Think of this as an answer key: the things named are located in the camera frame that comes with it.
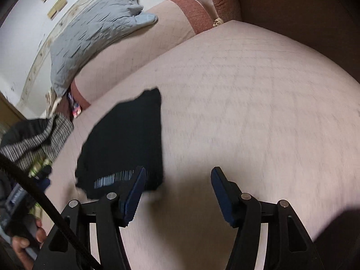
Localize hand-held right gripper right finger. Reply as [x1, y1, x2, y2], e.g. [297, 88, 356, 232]
[211, 166, 315, 270]

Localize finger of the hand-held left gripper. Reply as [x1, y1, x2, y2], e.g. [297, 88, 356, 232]
[37, 171, 52, 191]

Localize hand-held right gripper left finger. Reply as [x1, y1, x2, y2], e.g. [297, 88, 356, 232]
[32, 166, 147, 270]

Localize black pants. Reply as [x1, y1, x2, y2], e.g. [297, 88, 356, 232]
[74, 88, 165, 200]

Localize person's left hand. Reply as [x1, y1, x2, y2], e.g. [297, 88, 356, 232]
[11, 219, 47, 263]

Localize green patterned cloth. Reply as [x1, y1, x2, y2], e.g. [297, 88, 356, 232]
[27, 157, 53, 178]

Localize grey striped cloth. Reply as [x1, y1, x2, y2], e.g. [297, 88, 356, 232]
[0, 112, 75, 173]

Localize small colourful packet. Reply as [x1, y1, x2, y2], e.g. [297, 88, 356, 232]
[66, 91, 83, 119]

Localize long pink bolster pillow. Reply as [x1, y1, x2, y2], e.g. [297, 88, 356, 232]
[71, 0, 215, 111]

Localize grey quilted blanket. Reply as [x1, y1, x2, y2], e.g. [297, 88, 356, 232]
[50, 0, 158, 97]

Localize brown headboard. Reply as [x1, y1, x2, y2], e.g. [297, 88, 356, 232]
[233, 0, 360, 96]

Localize black cable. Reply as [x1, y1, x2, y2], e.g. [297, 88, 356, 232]
[0, 153, 102, 270]

